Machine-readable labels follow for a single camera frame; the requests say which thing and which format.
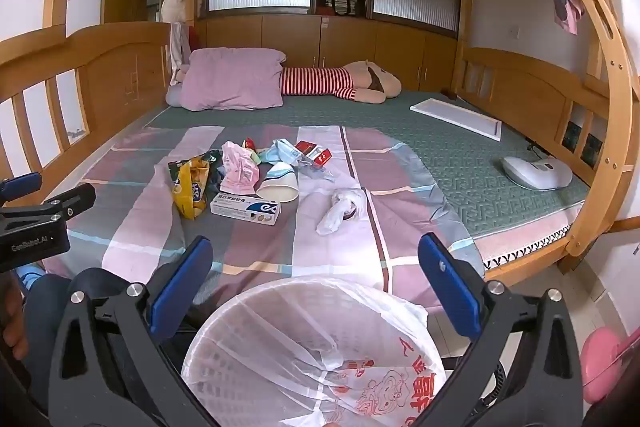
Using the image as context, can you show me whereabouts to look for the wooden cabinet row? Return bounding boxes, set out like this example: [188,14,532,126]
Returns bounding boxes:
[195,13,459,94]

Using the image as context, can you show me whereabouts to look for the crumpled white plastic bag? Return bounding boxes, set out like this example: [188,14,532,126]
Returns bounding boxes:
[315,187,372,237]

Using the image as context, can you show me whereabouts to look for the green folded paper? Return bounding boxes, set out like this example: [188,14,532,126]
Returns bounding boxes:
[241,137,262,164]

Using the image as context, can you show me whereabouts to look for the blue face mask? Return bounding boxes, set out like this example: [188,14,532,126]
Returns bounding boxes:
[259,138,302,166]

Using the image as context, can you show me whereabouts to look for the plush toy striped shirt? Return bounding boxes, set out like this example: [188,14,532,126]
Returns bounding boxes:
[280,60,403,102]

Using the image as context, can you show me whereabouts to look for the green patterned bed mat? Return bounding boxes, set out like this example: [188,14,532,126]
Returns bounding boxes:
[145,89,592,239]

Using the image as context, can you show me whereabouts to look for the wooden bunk ladder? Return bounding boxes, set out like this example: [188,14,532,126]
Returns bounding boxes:
[515,0,640,258]

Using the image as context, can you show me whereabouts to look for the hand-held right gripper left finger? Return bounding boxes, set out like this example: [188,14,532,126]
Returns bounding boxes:
[47,235,216,427]

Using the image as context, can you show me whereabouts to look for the yellow snack bag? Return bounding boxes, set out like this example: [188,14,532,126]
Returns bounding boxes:
[171,157,211,221]

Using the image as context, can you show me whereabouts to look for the white handheld vacuum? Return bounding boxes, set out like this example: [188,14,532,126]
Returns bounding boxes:
[501,155,574,192]

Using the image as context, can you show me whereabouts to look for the person's left hand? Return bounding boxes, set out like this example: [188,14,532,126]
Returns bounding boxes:
[0,279,28,360]

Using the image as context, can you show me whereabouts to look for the clear plastic wrap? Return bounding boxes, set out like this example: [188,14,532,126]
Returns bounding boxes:
[298,157,346,185]

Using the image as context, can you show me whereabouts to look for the checked bed sheet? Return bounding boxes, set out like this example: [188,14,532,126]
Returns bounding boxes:
[42,124,485,303]

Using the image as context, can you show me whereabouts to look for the white flat board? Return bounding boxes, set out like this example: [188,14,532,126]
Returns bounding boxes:
[410,97,503,140]

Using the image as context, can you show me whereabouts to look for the white plastic bag red print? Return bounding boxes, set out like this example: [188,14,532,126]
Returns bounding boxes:
[181,276,447,427]

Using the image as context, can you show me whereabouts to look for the white toothpaste box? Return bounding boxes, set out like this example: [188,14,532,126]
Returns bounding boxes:
[209,193,282,228]

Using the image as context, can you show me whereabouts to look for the pink plastic stool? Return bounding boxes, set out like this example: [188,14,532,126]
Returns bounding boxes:
[581,326,640,404]

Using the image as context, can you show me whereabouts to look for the white blue striped sock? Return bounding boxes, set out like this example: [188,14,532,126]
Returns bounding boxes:
[256,161,301,204]

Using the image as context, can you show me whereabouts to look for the wooden bunk bed frame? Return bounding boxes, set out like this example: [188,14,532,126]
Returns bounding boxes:
[0,0,640,288]

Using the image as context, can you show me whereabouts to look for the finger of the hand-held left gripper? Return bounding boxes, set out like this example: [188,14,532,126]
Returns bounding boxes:
[0,172,43,204]
[0,183,97,233]

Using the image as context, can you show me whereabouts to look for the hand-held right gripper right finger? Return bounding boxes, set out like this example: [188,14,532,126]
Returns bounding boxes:
[417,233,586,427]

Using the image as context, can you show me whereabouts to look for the pink plastic bag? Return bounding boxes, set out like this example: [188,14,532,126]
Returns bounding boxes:
[220,141,262,196]

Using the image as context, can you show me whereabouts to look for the pink pillow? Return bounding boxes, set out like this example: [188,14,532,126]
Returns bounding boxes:
[179,48,287,112]

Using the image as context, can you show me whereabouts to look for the pink patterned mattress sheet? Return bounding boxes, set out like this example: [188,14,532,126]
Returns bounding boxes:
[470,202,586,272]

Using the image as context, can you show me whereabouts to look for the hanging white garment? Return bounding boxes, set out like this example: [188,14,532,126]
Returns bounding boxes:
[168,21,201,86]

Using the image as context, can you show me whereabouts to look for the white hanging bag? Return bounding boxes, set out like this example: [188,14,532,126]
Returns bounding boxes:
[160,0,189,24]

